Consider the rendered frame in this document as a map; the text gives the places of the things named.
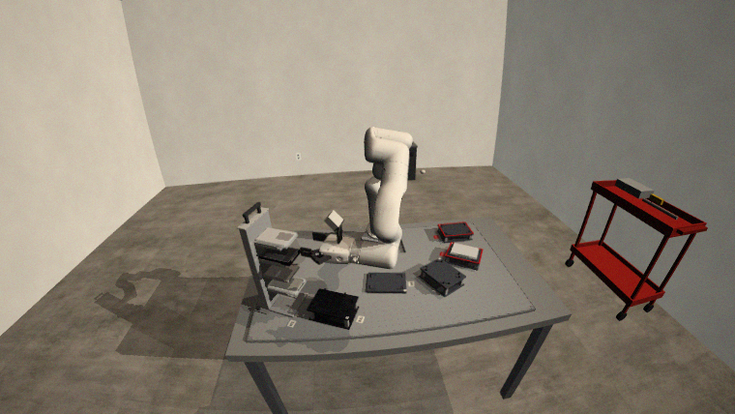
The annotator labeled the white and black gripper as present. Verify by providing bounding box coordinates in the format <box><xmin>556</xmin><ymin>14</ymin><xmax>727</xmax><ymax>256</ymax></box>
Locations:
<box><xmin>300</xmin><ymin>232</ymin><xmax>356</xmax><ymax>265</ymax></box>

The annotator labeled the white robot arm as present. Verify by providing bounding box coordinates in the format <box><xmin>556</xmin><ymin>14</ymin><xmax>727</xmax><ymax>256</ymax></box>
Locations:
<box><xmin>324</xmin><ymin>127</ymin><xmax>413</xmax><ymax>269</ymax></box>

